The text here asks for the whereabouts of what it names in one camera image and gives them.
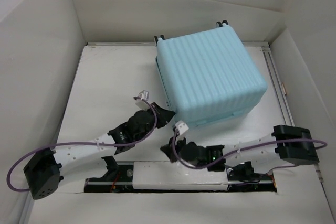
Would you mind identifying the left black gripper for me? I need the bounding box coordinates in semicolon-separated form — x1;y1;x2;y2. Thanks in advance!
135;102;174;142

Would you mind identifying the light blue suitcase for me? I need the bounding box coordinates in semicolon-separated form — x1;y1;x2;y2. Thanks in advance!
154;20;268;127

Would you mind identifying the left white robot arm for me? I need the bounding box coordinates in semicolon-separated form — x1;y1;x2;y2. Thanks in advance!
24;97;175;200

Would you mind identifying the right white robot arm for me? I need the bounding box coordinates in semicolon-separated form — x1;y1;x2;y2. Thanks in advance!
160;125;319;180

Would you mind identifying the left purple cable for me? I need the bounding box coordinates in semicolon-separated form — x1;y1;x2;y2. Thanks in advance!
6;97;158;192

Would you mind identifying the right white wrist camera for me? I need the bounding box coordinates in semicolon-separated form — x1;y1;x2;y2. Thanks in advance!
174;121;189;141

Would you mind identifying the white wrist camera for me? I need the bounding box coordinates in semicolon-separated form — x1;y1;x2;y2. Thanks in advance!
174;121;189;141
133;90;150;110

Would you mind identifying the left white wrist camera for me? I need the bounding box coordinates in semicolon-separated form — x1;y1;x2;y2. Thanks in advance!
133;90;150;110

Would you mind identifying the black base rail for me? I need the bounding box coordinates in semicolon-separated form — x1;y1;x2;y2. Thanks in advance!
83;162;277;194

